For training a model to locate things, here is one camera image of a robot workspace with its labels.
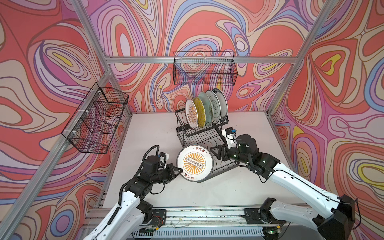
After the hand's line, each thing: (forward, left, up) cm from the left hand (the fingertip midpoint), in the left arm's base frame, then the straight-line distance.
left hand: (184, 170), depth 74 cm
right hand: (+7, -16, +6) cm, 18 cm away
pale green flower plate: (+28, -13, +16) cm, 35 cm away
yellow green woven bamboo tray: (+24, -9, +17) cm, 31 cm away
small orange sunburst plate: (+29, -4, +11) cm, 31 cm away
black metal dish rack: (+29, -13, -12) cm, 34 cm away
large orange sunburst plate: (+4, -6, -2) cm, 8 cm away
